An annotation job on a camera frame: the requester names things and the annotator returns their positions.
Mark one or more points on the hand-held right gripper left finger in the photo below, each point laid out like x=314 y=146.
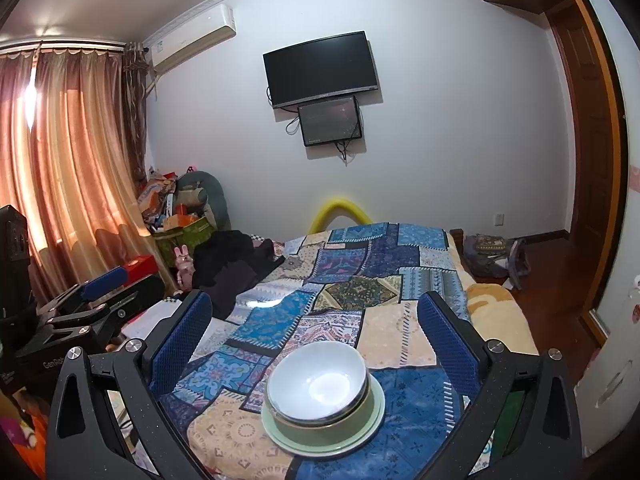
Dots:
x=177 y=347

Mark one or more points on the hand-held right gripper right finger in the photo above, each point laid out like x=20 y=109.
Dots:
x=450 y=347

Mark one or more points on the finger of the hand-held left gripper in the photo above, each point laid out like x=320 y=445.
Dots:
x=102 y=280
x=135 y=297

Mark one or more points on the white bowl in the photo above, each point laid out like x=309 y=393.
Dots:
x=315 y=380

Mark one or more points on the green bowl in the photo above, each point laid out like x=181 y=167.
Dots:
x=325 y=435

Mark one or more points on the light green plate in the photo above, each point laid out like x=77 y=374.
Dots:
x=320 y=453

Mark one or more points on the white cloth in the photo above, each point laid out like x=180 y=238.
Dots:
x=152 y=320

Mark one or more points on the red box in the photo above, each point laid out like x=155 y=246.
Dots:
x=141 y=269

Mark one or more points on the beige fleece blanket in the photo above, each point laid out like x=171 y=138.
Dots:
x=495 y=315

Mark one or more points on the pink bunny toy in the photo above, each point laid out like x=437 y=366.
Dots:
x=184 y=265

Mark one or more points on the green box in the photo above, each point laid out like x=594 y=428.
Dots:
x=185 y=237

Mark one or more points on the black clothing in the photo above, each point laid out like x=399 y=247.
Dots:
x=225 y=265

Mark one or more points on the pile of clutter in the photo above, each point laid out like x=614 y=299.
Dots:
x=157 y=197

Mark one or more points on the grey backpack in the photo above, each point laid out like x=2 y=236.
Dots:
x=492 y=257

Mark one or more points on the pink sheer curtain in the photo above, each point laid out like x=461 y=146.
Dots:
x=65 y=160

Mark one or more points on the blue patchwork blanket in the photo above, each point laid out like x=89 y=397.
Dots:
x=350 y=270

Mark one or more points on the grey cushion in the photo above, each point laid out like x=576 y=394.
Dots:
x=215 y=195

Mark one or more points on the white cabinet with stickers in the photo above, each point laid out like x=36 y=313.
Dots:
x=615 y=370

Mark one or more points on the yellow foam tube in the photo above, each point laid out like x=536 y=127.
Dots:
x=340 y=203

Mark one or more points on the brown patterned curtain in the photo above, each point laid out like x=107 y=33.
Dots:
x=136 y=100

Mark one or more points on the wooden door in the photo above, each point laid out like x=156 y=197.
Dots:
x=590 y=150

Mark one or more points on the small black monitor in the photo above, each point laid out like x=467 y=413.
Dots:
x=330 y=121

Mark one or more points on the white air conditioner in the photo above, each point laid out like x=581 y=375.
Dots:
x=192 y=35

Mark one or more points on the white wall socket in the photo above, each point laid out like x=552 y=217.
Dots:
x=498 y=218

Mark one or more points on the black wall television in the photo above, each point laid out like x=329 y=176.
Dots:
x=322 y=67

